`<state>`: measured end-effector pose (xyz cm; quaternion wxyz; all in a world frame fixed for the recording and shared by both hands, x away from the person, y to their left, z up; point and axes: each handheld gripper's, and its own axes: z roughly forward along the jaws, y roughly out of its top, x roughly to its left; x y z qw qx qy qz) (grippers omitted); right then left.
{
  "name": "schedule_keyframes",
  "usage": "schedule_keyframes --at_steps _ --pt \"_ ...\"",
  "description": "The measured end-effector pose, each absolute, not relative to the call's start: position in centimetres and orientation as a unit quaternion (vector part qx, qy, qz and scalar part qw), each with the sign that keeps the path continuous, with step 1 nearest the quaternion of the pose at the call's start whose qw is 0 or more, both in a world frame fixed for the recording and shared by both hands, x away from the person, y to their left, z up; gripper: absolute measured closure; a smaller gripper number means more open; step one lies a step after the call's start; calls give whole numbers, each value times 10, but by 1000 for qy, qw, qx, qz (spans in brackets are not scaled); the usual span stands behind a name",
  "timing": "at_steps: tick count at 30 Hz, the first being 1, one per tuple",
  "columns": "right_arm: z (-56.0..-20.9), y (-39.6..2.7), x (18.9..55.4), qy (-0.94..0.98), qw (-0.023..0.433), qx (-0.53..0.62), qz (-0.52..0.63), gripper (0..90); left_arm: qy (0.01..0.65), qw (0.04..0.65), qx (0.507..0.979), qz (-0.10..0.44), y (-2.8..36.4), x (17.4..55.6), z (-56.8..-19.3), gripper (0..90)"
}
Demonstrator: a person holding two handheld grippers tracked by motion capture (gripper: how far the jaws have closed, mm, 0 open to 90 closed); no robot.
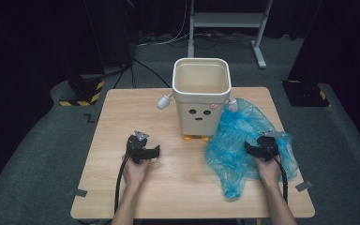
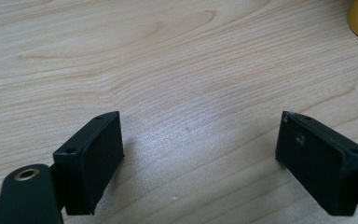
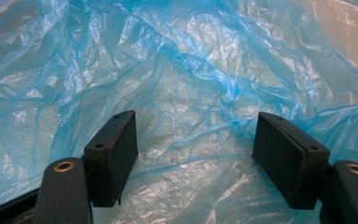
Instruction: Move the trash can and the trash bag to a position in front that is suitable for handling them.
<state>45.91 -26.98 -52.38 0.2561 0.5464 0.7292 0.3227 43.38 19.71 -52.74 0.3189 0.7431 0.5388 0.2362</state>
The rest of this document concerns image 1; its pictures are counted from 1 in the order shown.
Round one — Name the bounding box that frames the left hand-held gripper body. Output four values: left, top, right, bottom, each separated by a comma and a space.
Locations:
126, 129, 154, 164

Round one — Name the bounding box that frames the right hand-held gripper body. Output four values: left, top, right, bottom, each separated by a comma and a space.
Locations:
256, 130, 286, 162

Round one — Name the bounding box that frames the blue plastic bag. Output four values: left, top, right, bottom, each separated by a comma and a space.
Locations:
204, 97, 300, 200

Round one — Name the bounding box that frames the cream trash bin with face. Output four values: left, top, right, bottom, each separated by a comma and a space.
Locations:
157, 57, 240, 143

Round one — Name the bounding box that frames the person's right hand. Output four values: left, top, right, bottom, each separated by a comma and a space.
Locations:
254, 157, 282, 188

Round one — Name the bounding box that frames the person's left hand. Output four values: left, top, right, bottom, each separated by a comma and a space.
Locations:
122, 154, 153, 188

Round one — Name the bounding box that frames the grey tape piece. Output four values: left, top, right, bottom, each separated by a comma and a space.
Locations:
68, 187, 89, 198
294, 180, 314, 193

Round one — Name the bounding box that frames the black stand base yellow mark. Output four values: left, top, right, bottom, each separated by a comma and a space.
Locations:
281, 79, 331, 108

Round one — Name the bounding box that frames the black yellow striped stand base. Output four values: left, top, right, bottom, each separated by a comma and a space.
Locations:
58, 73, 106, 107

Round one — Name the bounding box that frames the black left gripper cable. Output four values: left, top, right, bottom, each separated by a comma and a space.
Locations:
113, 154, 129, 216

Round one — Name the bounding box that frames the black floor cable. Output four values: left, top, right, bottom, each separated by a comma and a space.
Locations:
132, 57, 173, 89

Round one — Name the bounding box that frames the white floor cable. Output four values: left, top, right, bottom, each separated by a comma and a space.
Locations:
136, 0, 190, 49

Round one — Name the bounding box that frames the white metal stand frame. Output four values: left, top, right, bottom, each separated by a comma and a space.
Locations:
187, 0, 275, 69

